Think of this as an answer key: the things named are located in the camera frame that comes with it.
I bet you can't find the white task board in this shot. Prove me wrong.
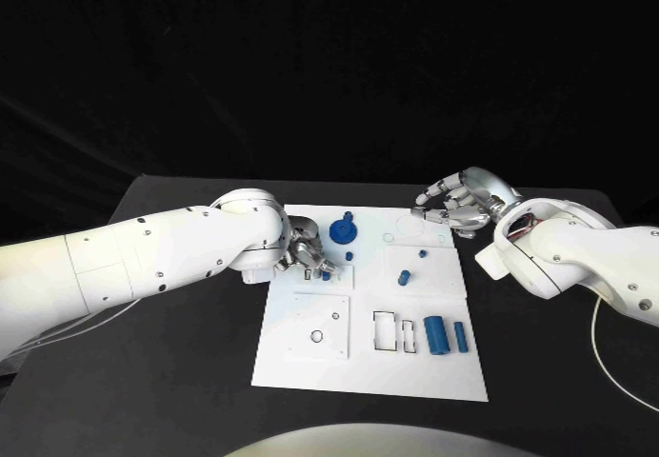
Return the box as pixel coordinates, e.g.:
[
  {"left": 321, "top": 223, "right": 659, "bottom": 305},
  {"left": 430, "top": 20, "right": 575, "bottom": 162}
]
[{"left": 249, "top": 204, "right": 490, "bottom": 403}]

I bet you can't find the white cable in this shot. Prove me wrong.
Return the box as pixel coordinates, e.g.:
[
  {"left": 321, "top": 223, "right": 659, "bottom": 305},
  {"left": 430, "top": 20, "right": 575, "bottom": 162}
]
[
  {"left": 2, "top": 298, "right": 142, "bottom": 359},
  {"left": 9, "top": 309, "right": 99, "bottom": 353},
  {"left": 589, "top": 294, "right": 659, "bottom": 412}
]

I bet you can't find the blue gear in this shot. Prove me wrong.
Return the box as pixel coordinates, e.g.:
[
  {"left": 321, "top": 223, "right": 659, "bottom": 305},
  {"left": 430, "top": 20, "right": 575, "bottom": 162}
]
[{"left": 328, "top": 210, "right": 357, "bottom": 246}]

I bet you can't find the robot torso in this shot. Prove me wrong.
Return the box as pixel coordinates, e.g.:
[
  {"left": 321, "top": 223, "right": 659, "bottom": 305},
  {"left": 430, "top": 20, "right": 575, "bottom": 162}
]
[{"left": 221, "top": 423, "right": 547, "bottom": 457}]

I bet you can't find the thick long blue cylinder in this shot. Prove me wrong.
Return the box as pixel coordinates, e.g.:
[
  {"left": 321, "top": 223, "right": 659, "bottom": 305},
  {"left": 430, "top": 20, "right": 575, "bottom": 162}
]
[{"left": 422, "top": 315, "right": 451, "bottom": 357}]

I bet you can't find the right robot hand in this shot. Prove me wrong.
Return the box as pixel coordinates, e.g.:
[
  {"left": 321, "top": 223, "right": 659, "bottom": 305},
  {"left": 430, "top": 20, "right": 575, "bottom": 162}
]
[{"left": 410, "top": 166, "right": 524, "bottom": 240}]

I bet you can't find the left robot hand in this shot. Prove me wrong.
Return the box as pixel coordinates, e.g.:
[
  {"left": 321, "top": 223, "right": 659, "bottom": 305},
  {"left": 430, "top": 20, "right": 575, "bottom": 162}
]
[{"left": 275, "top": 215, "right": 342, "bottom": 279}]

